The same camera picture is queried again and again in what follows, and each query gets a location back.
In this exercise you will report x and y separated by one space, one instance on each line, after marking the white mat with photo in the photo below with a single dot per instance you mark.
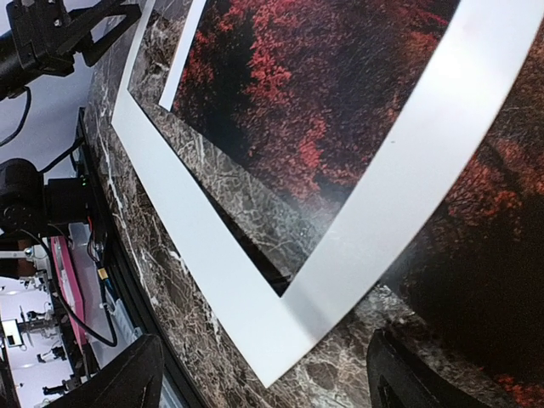
443 122

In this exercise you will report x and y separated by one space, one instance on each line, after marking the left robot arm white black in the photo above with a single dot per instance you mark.
29 204

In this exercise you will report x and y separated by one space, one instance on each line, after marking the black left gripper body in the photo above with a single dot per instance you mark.
28 49

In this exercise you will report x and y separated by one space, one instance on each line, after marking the white backing sheet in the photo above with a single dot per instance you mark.
282 107

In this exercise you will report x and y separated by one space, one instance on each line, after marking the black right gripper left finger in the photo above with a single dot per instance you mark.
132 379

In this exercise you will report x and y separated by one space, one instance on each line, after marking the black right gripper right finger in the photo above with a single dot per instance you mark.
400 376

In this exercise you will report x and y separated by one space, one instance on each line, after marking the black front rail base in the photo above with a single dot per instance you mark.
178 390

